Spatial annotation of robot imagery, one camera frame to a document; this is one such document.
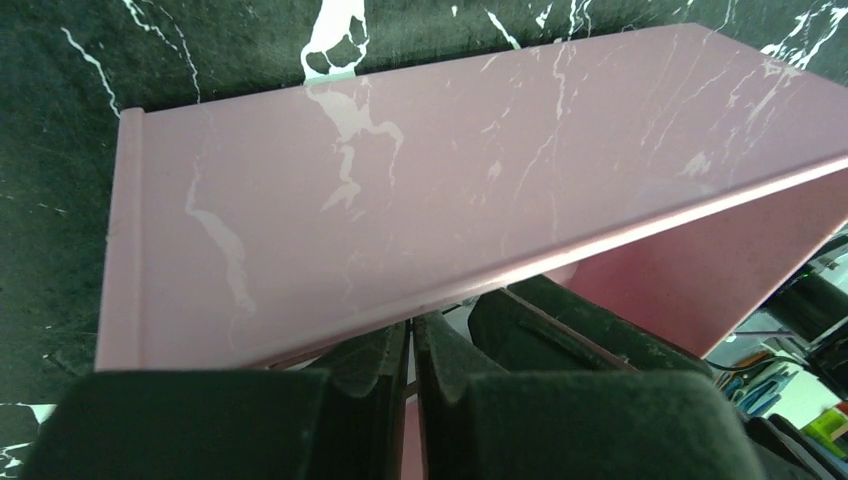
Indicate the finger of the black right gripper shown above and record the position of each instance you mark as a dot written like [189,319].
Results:
[521,338]
[630,343]

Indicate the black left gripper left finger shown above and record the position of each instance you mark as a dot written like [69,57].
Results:
[337,418]

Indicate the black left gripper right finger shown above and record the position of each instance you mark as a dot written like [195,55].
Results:
[480,421]

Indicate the pink plastic tray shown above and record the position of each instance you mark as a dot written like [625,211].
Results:
[678,175]

